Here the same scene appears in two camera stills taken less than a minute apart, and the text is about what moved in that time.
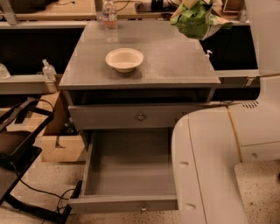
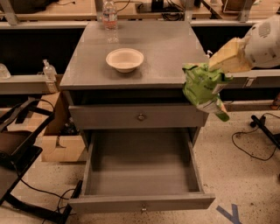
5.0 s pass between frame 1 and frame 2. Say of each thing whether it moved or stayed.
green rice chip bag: moved
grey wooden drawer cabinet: stayed
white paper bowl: stayed
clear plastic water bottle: stayed
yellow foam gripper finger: moved
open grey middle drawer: stayed
